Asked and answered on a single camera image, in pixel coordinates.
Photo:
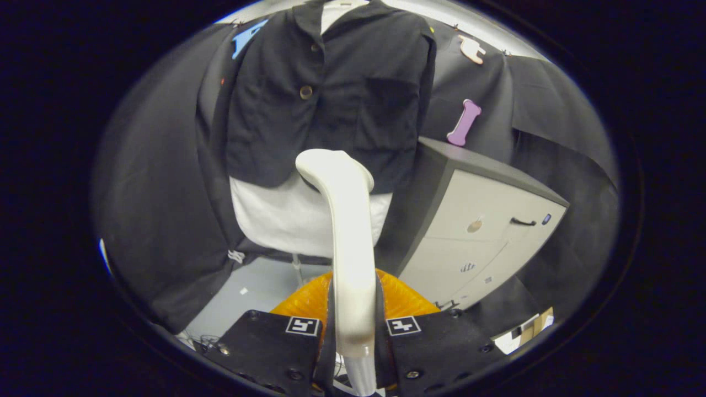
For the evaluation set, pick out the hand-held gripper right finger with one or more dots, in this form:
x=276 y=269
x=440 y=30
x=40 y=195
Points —
x=384 y=358

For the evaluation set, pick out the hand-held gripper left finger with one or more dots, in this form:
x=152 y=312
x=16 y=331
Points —
x=326 y=364

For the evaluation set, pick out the white garment steamer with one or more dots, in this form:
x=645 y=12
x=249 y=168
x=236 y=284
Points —
x=353 y=248

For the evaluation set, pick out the black suit jacket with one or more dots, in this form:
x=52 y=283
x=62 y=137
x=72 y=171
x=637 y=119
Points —
x=342 y=99

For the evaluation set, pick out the dress form stand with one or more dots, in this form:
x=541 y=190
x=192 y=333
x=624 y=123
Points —
x=298 y=270

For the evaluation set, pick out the white paper slip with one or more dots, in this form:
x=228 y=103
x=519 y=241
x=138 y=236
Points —
x=507 y=343

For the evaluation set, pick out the white dress form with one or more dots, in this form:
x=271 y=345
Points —
x=287 y=215

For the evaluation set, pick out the grey cabinet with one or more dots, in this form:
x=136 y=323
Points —
x=496 y=248

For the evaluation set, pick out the cardboard box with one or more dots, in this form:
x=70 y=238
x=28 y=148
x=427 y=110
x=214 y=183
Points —
x=538 y=322

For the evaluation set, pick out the black backdrop cloth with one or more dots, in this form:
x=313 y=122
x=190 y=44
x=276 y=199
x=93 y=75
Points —
x=154 y=193

